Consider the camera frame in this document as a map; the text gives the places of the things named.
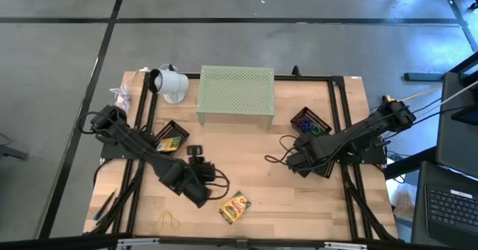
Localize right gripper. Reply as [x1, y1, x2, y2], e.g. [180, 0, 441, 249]
[285, 134, 329, 179]

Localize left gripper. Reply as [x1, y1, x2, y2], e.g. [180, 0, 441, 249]
[160, 145, 218, 209]

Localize large crayon box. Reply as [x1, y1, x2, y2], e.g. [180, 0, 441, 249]
[218, 190, 252, 225]

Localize small yellow crayon box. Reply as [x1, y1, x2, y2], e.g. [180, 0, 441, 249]
[156, 136, 183, 153]

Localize yellow rubber band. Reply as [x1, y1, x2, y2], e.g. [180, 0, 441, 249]
[152, 210, 181, 232]

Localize black crossbar silver brackets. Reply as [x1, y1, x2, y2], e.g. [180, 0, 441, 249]
[0, 234, 478, 250]

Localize green perforated metal riser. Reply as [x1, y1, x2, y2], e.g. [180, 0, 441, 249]
[196, 65, 276, 130]

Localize bag of rubber bands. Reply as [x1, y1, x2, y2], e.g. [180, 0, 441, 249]
[391, 188, 415, 218]

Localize dark pen blue tip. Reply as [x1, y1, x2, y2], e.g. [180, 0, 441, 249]
[93, 190, 117, 222]

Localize black floor foot bar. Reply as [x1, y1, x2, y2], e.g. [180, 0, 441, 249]
[403, 72, 446, 82]

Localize black laptop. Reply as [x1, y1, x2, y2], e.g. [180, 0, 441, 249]
[410, 160, 478, 249]

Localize grey stand leg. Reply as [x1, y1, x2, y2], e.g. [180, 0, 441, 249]
[0, 132, 30, 161]

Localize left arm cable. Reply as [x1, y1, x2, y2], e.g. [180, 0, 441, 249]
[207, 166, 232, 201]

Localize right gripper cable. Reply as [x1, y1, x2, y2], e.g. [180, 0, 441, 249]
[264, 134, 299, 165]

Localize yellow power plug cable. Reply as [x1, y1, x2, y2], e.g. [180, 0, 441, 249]
[383, 87, 444, 104]

